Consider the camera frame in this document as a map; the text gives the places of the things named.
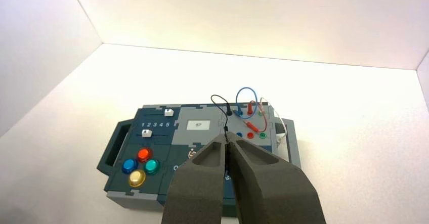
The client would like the grey foam right gripper left finger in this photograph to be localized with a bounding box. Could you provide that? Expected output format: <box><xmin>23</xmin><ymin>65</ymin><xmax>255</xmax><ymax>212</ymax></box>
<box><xmin>161</xmin><ymin>134</ymin><xmax>228</xmax><ymax>224</ymax></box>

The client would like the grey foam right gripper right finger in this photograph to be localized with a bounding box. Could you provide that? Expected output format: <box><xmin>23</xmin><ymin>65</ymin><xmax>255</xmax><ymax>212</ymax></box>
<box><xmin>227</xmin><ymin>132</ymin><xmax>327</xmax><ymax>224</ymax></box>

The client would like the dark teal grey control box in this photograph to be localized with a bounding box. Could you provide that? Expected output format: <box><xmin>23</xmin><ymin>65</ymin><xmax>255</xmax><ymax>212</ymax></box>
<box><xmin>96</xmin><ymin>102</ymin><xmax>302</xmax><ymax>217</ymax></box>

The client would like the teal push button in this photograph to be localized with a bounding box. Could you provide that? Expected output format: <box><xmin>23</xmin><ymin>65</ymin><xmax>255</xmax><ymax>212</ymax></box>
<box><xmin>144</xmin><ymin>159</ymin><xmax>161</xmax><ymax>175</ymax></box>

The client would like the yellow push button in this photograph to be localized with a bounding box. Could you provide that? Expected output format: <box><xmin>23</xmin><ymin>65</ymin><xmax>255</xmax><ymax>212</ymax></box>
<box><xmin>128</xmin><ymin>169</ymin><xmax>147</xmax><ymax>188</ymax></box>

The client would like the red push button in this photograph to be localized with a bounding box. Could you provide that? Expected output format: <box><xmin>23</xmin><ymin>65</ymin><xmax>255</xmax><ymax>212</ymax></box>
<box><xmin>137</xmin><ymin>148</ymin><xmax>153</xmax><ymax>163</ymax></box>

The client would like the small white display screen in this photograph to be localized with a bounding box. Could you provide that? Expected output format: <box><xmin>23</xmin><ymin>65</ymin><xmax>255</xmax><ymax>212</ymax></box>
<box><xmin>186</xmin><ymin>120</ymin><xmax>211</xmax><ymax>131</ymax></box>

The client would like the blue push button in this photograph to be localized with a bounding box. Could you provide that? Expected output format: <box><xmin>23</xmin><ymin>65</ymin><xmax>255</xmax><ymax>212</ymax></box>
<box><xmin>121</xmin><ymin>159</ymin><xmax>139</xmax><ymax>175</ymax></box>

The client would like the red jumper cable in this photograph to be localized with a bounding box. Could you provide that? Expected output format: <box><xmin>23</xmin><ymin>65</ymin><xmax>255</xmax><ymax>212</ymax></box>
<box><xmin>244</xmin><ymin>100</ymin><xmax>269</xmax><ymax>133</ymax></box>

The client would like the blue jumper cable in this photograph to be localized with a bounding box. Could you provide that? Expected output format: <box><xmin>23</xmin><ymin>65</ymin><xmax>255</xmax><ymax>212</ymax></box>
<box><xmin>235</xmin><ymin>87</ymin><xmax>259</xmax><ymax>118</ymax></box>

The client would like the white jumper cable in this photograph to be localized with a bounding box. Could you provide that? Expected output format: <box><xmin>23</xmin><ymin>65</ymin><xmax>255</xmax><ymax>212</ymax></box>
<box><xmin>259</xmin><ymin>97</ymin><xmax>289</xmax><ymax>140</ymax></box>

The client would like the black jumper cable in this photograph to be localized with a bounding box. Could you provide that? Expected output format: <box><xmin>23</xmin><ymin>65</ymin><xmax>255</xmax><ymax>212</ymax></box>
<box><xmin>210</xmin><ymin>94</ymin><xmax>233</xmax><ymax>136</ymax></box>

